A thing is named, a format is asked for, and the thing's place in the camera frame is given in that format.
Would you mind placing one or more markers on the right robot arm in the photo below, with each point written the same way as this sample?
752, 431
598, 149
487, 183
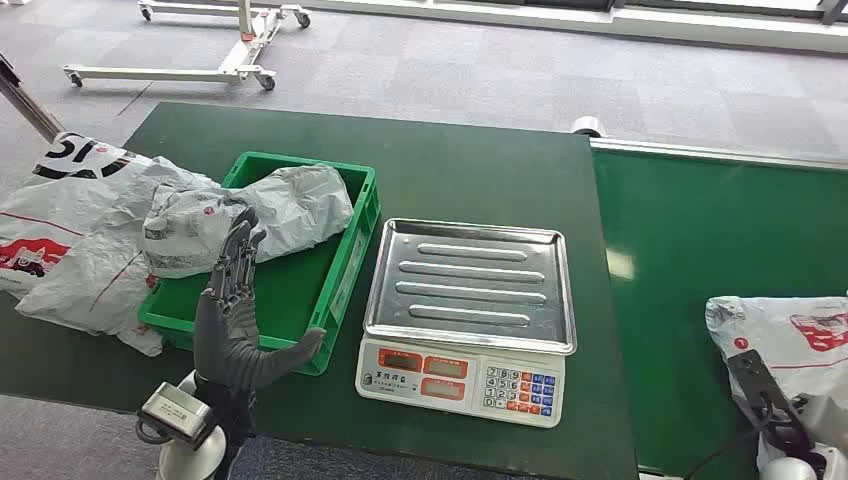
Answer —
772, 411

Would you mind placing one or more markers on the silver conveyor end roller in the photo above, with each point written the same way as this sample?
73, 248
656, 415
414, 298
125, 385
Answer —
588, 126

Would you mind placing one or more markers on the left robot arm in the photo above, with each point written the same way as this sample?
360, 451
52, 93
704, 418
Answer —
232, 424

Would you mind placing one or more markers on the white electronic scale body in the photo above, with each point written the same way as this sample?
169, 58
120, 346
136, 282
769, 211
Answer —
457, 381

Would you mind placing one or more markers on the steel weighing tray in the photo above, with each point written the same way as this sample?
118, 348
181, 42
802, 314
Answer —
470, 285

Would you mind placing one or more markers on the dark tripod leg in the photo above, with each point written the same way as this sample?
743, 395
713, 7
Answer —
30, 102

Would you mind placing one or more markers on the silver conveyor side rail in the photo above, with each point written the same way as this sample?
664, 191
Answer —
715, 154

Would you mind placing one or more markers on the white wheeled stand frame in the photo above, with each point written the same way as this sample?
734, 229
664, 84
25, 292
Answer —
242, 56

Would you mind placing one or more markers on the grey plastic package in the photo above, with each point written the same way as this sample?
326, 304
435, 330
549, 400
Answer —
298, 205

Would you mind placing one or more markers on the white package with red print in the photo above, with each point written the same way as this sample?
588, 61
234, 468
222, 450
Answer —
795, 338

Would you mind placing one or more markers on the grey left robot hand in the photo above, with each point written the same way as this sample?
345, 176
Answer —
225, 344

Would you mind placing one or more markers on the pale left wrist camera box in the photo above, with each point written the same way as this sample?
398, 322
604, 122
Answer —
175, 412

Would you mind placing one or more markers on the green conveyor belt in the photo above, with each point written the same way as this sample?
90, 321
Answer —
689, 265

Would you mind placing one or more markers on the green plastic crate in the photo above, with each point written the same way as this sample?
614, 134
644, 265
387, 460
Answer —
291, 291

